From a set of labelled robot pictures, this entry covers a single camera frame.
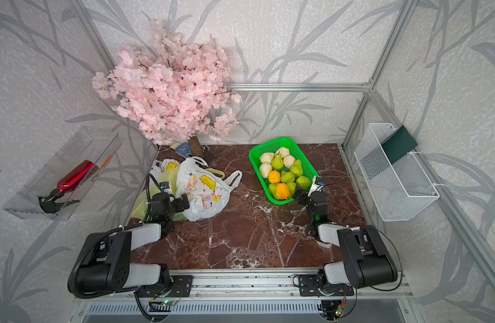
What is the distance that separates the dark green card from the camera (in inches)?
27.5

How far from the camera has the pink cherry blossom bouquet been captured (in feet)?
2.24

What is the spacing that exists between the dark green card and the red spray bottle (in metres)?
1.02
